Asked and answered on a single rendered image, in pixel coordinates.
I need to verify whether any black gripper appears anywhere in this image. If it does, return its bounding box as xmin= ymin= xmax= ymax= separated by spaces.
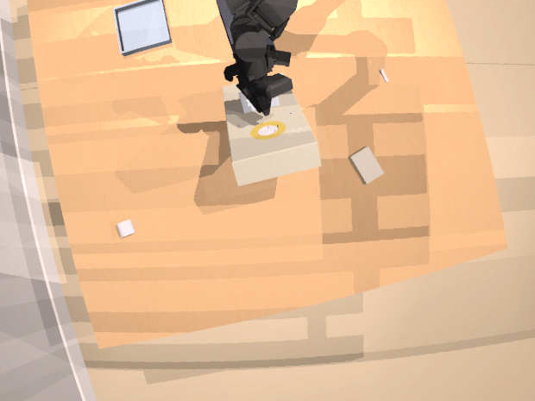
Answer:
xmin=223 ymin=48 xmax=293 ymax=116

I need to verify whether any white cylinder with two slots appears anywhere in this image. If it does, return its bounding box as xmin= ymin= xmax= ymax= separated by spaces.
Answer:
xmin=258 ymin=125 xmax=278 ymax=135

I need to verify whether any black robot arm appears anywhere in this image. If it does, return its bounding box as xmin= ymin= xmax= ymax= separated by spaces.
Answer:
xmin=225 ymin=0 xmax=299 ymax=69

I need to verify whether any white cylindrical pin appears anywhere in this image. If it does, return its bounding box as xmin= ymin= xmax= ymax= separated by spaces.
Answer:
xmin=380 ymin=69 xmax=389 ymax=82

